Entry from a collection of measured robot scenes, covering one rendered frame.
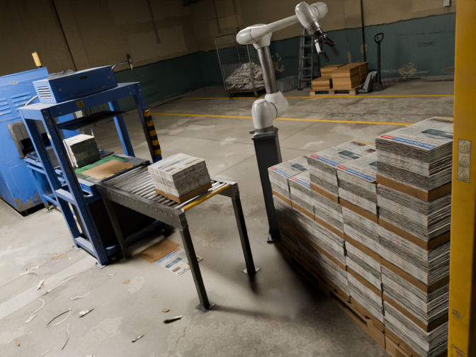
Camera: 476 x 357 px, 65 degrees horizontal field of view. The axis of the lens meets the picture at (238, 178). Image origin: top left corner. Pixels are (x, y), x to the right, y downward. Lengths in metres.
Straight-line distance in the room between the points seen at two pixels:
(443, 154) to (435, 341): 0.95
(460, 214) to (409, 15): 8.02
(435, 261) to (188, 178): 1.59
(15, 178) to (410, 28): 7.85
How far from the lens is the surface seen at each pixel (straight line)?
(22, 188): 5.89
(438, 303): 2.04
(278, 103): 3.18
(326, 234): 2.43
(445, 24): 8.94
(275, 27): 2.93
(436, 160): 1.64
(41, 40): 11.37
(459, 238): 1.37
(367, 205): 1.97
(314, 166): 2.27
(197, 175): 2.66
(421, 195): 1.68
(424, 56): 9.14
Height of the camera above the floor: 1.85
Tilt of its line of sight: 22 degrees down
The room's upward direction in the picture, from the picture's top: 12 degrees counter-clockwise
